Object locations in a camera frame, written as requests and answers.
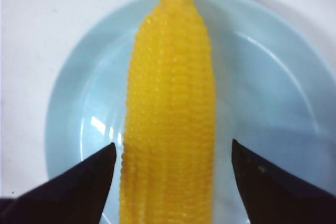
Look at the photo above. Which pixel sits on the light blue round plate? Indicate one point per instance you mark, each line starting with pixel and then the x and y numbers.
pixel 275 95

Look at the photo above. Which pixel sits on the yellow corn cob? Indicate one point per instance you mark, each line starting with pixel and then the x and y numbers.
pixel 169 136

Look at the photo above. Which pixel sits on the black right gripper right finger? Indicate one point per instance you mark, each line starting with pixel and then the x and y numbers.
pixel 272 195

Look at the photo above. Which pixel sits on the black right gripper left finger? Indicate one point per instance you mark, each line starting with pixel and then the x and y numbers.
pixel 76 196

